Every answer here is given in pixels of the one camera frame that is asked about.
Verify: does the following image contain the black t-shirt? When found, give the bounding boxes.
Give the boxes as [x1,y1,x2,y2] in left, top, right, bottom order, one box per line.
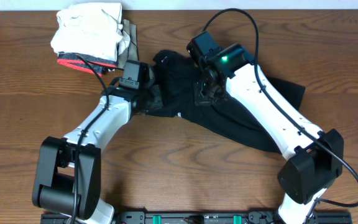
[132,49,306,154]

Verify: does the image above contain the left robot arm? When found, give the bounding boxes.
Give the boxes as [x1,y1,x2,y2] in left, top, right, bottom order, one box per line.
[32,60,162,223]

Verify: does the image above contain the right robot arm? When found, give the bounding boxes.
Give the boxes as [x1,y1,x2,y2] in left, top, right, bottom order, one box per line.
[186,42,344,223]

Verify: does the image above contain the olive grey folded garment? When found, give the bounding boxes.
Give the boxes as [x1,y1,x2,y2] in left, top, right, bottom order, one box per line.
[117,19,139,69]

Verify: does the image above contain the white folded garment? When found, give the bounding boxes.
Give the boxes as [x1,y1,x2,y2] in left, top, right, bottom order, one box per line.
[51,2,131,61]

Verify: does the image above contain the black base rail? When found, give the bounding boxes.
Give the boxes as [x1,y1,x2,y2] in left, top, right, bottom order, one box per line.
[40,207,353,224]

